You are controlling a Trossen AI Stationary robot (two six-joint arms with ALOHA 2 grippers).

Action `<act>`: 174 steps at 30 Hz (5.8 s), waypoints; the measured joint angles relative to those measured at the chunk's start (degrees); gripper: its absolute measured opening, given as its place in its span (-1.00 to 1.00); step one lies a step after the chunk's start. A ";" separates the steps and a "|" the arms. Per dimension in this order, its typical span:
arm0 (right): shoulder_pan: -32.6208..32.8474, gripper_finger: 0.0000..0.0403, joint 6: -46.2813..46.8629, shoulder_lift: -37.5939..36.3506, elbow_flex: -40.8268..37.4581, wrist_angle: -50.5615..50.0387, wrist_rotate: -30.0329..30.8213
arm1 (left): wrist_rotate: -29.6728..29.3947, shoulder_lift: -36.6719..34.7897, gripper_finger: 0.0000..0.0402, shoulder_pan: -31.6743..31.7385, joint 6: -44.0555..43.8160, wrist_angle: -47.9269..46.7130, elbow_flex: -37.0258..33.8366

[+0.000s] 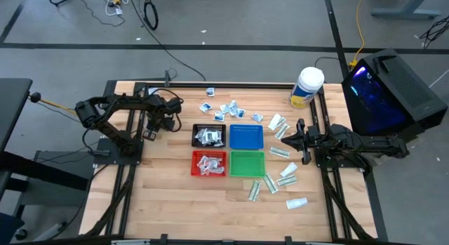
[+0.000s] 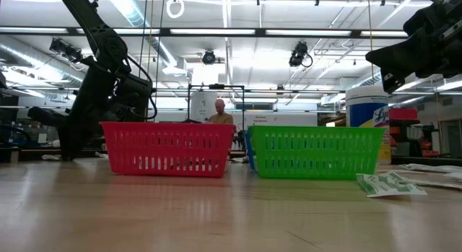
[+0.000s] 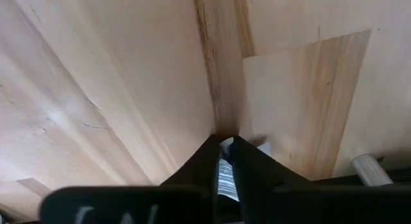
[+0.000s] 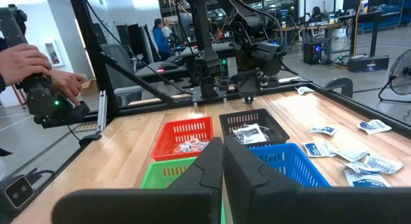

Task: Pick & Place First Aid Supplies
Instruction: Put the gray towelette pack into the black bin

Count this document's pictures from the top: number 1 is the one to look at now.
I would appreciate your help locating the black plastic basket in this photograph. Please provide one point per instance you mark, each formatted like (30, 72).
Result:
(210, 126)

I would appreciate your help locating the green plastic basket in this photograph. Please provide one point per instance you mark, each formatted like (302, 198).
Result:
(247, 164)

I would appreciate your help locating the dark chair base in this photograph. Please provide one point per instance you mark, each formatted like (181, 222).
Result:
(8, 227)

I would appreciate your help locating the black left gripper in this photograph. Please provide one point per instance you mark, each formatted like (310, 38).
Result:
(156, 119)

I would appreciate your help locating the black blue-lit computer tower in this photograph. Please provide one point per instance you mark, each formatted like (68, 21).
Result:
(403, 87)

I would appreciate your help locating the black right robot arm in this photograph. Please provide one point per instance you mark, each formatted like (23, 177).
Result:
(368, 143)

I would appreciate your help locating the white-lidded wipes canister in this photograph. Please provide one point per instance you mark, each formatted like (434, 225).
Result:
(308, 81)

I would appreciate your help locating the dark grey desk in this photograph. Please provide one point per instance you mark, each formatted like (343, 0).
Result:
(14, 108)

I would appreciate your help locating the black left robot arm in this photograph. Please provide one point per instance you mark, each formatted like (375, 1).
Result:
(133, 102)

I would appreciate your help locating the green-striped bandage wrapper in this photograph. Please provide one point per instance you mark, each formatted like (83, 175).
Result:
(254, 191)
(271, 183)
(286, 181)
(281, 121)
(282, 131)
(280, 152)

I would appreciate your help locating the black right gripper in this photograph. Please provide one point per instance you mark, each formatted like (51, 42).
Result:
(313, 138)

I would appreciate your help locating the blue plastic basket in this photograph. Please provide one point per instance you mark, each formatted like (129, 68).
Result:
(246, 137)

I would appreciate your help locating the black frame clamp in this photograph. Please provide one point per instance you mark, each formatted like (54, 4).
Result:
(163, 238)
(288, 239)

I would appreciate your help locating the white bandage wrapper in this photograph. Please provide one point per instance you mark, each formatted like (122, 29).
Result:
(296, 203)
(288, 170)
(274, 121)

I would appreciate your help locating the red plastic basket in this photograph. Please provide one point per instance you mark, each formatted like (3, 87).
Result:
(196, 171)

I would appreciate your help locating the black table clamp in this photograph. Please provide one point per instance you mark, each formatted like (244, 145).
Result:
(167, 78)

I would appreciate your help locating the grey desk leg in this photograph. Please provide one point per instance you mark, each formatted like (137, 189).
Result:
(407, 8)

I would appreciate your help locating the white antiseptic towelette packet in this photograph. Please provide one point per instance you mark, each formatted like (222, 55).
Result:
(202, 161)
(208, 135)
(224, 109)
(206, 107)
(233, 112)
(218, 143)
(257, 118)
(153, 91)
(219, 117)
(207, 142)
(218, 169)
(206, 170)
(214, 160)
(233, 104)
(210, 92)
(240, 113)
(216, 135)
(200, 134)

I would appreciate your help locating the silver aluminium bar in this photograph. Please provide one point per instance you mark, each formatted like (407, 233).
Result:
(129, 242)

